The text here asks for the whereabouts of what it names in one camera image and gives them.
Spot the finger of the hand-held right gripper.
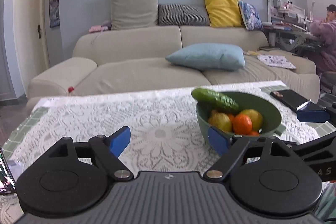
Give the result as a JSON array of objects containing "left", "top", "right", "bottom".
[
  {"left": 296, "top": 101, "right": 336, "bottom": 123},
  {"left": 285, "top": 132, "right": 336, "bottom": 164}
]

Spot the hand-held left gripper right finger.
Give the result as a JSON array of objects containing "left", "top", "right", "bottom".
[{"left": 204, "top": 126, "right": 298, "bottom": 180}]

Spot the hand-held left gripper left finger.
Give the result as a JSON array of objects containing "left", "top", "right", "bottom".
[{"left": 46, "top": 126, "right": 133, "bottom": 180}]

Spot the yellow pear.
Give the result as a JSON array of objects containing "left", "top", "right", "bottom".
[{"left": 208, "top": 112, "right": 233, "bottom": 133}]

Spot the green cucumber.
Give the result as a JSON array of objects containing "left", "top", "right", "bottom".
[{"left": 191, "top": 88, "right": 240, "bottom": 114}]

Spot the green colander bowl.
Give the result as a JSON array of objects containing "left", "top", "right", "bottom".
[{"left": 196, "top": 91, "right": 286, "bottom": 147}]

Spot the black notebook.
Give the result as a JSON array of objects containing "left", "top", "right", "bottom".
[{"left": 270, "top": 89, "right": 309, "bottom": 112}]

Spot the teal striped cloth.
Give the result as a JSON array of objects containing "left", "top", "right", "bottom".
[{"left": 314, "top": 182, "right": 336, "bottom": 223}]

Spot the white lace tablecloth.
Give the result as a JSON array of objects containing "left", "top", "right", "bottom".
[{"left": 0, "top": 80, "right": 336, "bottom": 222}]

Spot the beige sofa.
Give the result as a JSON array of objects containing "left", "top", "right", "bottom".
[{"left": 26, "top": 25, "right": 321, "bottom": 109}]

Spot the light blue pillow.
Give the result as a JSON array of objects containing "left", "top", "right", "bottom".
[{"left": 165, "top": 43, "right": 246, "bottom": 71}]

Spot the cluttered desk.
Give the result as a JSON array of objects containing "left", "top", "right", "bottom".
[{"left": 262, "top": 0, "right": 326, "bottom": 58}]

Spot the pink flat case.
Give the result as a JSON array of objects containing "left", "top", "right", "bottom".
[{"left": 89, "top": 25, "right": 112, "bottom": 33}]

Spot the blue floral cushion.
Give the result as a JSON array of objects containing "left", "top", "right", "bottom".
[{"left": 238, "top": 0, "right": 264, "bottom": 31}]

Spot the striped grey cushion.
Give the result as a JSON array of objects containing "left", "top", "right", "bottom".
[{"left": 158, "top": 4, "right": 210, "bottom": 26}]

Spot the yellow cushion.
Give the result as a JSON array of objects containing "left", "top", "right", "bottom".
[{"left": 203, "top": 0, "right": 243, "bottom": 28}]

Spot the beige cushion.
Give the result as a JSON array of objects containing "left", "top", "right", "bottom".
[{"left": 110, "top": 0, "right": 159, "bottom": 30}]

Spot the white door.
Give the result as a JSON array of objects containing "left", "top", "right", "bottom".
[{"left": 14, "top": 0, "right": 51, "bottom": 72}]

